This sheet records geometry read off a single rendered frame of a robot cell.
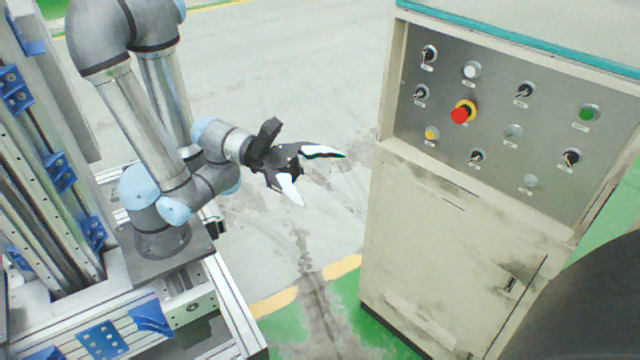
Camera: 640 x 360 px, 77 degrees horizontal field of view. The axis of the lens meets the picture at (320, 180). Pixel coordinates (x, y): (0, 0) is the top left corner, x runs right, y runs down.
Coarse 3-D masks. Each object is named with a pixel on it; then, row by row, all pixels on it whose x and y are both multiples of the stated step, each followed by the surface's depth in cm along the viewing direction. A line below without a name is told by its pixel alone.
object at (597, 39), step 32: (416, 0) 88; (448, 0) 83; (480, 0) 78; (512, 0) 74; (544, 0) 71; (576, 0) 67; (608, 0) 64; (512, 32) 77; (544, 32) 73; (576, 32) 70; (608, 32) 66; (608, 64) 68
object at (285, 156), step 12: (252, 144) 87; (288, 144) 85; (240, 156) 86; (264, 156) 84; (276, 156) 83; (288, 156) 83; (252, 168) 90; (264, 168) 83; (276, 168) 81; (288, 168) 81; (300, 168) 86
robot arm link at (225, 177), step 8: (208, 160) 94; (200, 168) 95; (208, 168) 94; (216, 168) 94; (224, 168) 95; (232, 168) 96; (208, 176) 93; (216, 176) 94; (224, 176) 95; (232, 176) 97; (240, 176) 100; (216, 184) 93; (224, 184) 96; (232, 184) 99; (240, 184) 102; (216, 192) 94; (224, 192) 100; (232, 192) 100
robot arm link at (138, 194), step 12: (132, 168) 99; (144, 168) 99; (120, 180) 97; (132, 180) 97; (144, 180) 96; (120, 192) 95; (132, 192) 94; (144, 192) 94; (156, 192) 96; (132, 204) 96; (144, 204) 96; (132, 216) 99; (144, 216) 98; (156, 216) 100; (144, 228) 101; (156, 228) 102
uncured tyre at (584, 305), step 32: (608, 256) 36; (544, 288) 45; (576, 288) 36; (608, 288) 32; (544, 320) 36; (576, 320) 31; (608, 320) 29; (512, 352) 36; (544, 352) 31; (576, 352) 28; (608, 352) 26
